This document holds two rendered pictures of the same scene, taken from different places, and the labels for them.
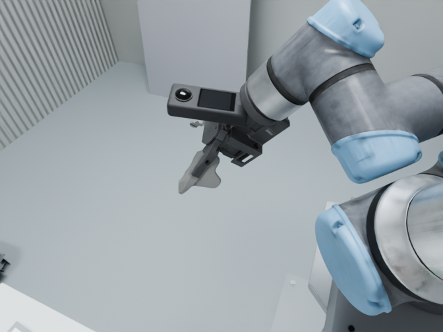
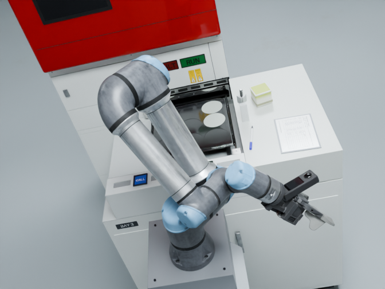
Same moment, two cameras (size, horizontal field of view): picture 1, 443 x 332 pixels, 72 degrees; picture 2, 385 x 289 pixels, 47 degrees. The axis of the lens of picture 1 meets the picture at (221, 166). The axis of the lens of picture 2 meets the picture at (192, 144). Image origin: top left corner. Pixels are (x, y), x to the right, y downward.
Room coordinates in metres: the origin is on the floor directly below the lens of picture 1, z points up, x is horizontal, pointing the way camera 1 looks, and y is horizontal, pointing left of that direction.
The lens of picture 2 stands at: (1.13, -0.52, 2.11)
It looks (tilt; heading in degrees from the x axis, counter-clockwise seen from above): 39 degrees down; 161
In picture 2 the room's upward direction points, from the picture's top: 16 degrees counter-clockwise
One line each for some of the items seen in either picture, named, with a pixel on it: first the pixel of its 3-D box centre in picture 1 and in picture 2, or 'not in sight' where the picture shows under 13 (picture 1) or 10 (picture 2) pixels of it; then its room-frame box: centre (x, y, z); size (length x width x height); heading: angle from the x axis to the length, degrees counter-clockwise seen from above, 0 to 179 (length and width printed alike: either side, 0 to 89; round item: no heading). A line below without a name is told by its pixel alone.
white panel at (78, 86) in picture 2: not in sight; (144, 85); (-0.69, -0.06, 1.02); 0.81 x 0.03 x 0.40; 64
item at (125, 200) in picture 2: not in sight; (178, 186); (-0.10, -0.21, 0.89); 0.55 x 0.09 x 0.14; 64
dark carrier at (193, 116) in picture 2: not in sight; (190, 125); (-0.40, 0.01, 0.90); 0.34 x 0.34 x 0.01; 64
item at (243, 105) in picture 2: not in sight; (243, 105); (-0.20, 0.18, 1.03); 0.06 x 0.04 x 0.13; 154
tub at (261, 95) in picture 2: not in sight; (261, 94); (-0.24, 0.30, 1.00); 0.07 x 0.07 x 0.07; 76
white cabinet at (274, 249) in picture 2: not in sight; (227, 210); (-0.27, 0.04, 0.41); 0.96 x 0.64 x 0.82; 64
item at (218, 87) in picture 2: not in sight; (185, 101); (-0.60, 0.09, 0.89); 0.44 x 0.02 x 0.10; 64
